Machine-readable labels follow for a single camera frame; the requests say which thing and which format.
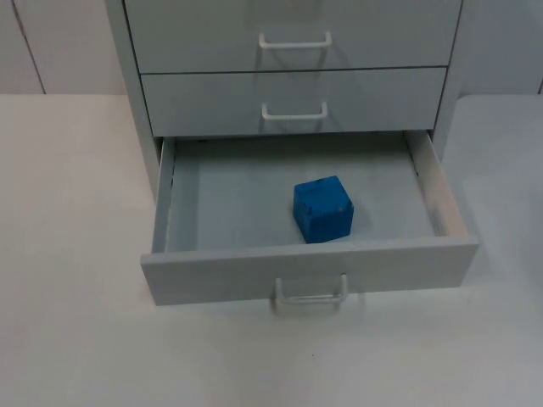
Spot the grey drawer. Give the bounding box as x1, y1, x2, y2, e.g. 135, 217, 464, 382
139, 129, 481, 319

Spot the grey chest of drawers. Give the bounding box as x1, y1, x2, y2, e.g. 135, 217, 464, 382
105, 0, 465, 192

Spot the blue cube block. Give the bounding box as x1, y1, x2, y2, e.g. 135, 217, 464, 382
291, 174, 355, 246

